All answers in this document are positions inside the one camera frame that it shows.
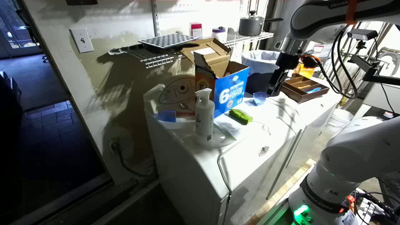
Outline small blue cloth pad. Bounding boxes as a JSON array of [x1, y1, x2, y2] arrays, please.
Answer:
[[157, 109, 178, 124]]

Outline white spray bottle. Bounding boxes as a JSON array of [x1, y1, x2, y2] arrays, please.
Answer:
[[194, 87, 217, 142]]

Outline checkered calibration board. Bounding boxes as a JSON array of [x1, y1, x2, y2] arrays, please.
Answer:
[[138, 32, 198, 50]]

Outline black power cable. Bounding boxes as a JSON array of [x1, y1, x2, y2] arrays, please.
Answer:
[[109, 140, 158, 179]]

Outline thin metal rod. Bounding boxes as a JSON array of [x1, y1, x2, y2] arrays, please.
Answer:
[[265, 129, 304, 200]]

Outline blue orange detergent box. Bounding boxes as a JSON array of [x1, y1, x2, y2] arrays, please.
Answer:
[[180, 38, 252, 119]]

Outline white jar with purple lid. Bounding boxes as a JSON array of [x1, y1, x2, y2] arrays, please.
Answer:
[[212, 25, 229, 44]]

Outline tangled cables pile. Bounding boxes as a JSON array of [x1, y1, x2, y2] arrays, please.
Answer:
[[344, 189, 400, 225]]

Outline blue crumpled cloth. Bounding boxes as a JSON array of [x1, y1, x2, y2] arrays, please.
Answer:
[[252, 92, 269, 107]]

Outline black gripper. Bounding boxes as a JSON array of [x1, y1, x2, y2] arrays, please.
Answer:
[[268, 50, 303, 98]]

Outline black camera box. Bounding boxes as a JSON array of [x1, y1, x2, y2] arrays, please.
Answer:
[[348, 28, 380, 43]]

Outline orange cable strap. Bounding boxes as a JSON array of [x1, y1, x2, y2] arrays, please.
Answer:
[[345, 0, 360, 25]]

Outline light wooden plank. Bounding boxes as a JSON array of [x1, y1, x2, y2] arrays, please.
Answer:
[[245, 158, 318, 225]]

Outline yellow object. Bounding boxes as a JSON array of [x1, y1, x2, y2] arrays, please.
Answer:
[[293, 62, 318, 80]]

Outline brown wooden tray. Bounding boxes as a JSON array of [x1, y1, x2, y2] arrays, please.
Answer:
[[282, 74, 330, 104]]

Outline green robot base part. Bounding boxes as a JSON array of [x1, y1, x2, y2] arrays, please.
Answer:
[[292, 204, 317, 225]]

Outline grey kettle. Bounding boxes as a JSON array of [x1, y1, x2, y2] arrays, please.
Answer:
[[238, 10, 285, 38]]

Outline black metal bracket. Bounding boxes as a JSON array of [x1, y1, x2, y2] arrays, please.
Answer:
[[362, 67, 400, 88]]

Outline bin with white liner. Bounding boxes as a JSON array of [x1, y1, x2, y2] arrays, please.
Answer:
[[242, 49, 282, 94]]

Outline white washing machine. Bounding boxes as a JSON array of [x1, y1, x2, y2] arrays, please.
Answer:
[[143, 79, 345, 225]]

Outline pink white container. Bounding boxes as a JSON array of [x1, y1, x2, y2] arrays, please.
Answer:
[[190, 23, 204, 42]]

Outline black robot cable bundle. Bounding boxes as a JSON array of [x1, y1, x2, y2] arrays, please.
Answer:
[[312, 24, 360, 100]]

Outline metal shelf rail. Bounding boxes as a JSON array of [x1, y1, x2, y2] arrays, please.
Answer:
[[150, 0, 163, 38]]

